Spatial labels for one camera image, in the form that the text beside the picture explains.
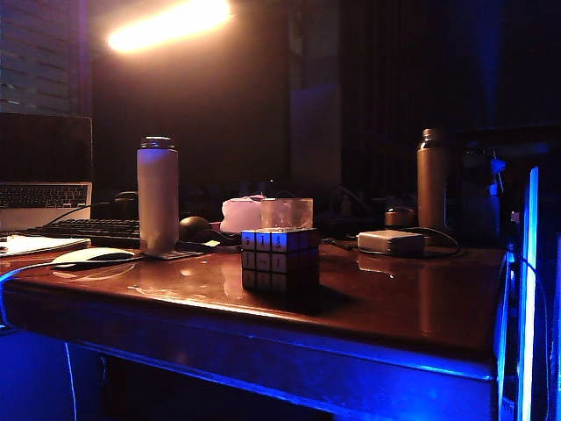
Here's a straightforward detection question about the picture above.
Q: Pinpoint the white paper notebook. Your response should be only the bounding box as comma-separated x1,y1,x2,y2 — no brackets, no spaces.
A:
0,234,92,258

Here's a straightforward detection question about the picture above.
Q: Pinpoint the brown metal bottle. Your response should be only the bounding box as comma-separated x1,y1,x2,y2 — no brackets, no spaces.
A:
415,127,449,240

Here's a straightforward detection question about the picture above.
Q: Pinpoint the dark round mouse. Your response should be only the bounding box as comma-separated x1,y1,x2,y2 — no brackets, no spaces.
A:
178,215,212,241

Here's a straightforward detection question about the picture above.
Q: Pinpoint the white thin cable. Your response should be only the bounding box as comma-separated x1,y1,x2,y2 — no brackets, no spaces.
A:
0,260,78,421

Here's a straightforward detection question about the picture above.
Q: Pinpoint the dark plastic bottle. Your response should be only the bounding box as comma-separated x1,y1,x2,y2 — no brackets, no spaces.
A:
459,144,503,239

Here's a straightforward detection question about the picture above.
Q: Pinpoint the pale tissue pack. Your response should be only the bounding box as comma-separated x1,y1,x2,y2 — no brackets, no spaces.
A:
218,196,266,234

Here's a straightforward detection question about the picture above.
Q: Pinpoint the white power adapter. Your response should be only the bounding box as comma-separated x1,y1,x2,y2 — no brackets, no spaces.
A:
357,229,426,258

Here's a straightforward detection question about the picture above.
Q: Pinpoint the white flat mouse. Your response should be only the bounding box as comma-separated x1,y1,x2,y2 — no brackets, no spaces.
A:
51,246,136,267

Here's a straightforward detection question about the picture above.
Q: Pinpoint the window blind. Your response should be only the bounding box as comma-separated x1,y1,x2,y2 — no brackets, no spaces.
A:
0,0,87,116

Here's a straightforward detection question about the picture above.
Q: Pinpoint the flat coaster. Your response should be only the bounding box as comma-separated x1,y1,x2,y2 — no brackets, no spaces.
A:
142,249,205,261

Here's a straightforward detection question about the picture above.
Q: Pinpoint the dark computer monitor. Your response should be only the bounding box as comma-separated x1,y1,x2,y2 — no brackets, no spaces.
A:
90,56,291,183

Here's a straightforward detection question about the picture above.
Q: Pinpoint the small round metal tin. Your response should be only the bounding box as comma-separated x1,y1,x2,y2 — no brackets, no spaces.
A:
384,207,416,230

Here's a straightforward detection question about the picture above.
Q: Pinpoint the black keyboard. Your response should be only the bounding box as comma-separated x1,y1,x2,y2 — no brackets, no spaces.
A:
19,218,142,247

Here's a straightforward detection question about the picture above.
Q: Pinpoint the black strap with white label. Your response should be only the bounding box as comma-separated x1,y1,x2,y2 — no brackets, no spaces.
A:
177,232,243,255

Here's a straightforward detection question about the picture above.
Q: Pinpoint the Rubik's cube with dark faces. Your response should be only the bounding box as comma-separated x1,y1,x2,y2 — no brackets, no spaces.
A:
240,227,320,293

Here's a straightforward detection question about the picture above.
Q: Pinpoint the white bottle with black lid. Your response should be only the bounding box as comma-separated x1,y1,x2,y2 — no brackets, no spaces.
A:
136,135,180,258

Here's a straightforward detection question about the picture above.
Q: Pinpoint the bright tube lamp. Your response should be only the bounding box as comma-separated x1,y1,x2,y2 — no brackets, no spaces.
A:
106,0,233,56

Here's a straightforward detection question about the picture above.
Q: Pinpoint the blue LED light strip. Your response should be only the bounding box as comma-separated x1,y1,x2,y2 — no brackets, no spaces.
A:
516,166,541,421

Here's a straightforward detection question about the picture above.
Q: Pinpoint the clear glass cup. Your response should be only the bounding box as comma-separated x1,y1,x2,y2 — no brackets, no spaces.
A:
260,196,315,232

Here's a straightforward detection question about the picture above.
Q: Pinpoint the silver laptop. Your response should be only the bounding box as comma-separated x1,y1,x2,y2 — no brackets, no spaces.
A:
0,112,94,232

